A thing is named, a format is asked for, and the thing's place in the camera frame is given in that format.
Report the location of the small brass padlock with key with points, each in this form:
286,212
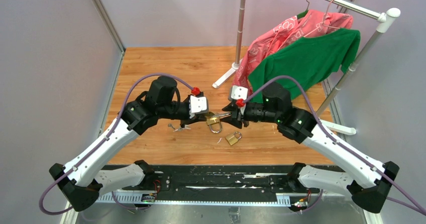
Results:
220,115

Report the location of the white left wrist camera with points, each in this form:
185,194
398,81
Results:
197,105

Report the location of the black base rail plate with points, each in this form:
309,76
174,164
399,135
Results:
225,183

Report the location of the metal clothes rack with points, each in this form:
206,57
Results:
371,25

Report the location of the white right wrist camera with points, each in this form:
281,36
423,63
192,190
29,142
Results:
238,95

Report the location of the green t-shirt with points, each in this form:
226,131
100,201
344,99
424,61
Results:
309,60

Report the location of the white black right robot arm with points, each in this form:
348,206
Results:
366,181

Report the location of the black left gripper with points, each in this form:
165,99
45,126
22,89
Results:
196,118

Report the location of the small loose key bunch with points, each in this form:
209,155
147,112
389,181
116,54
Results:
185,127

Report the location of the large brass padlock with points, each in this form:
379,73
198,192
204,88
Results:
233,138

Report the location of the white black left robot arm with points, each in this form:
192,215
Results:
84,179

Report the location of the pink printed shirt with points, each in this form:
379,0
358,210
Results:
309,24

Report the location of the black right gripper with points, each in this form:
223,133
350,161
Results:
236,116

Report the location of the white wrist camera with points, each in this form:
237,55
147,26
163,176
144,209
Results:
238,95
197,105

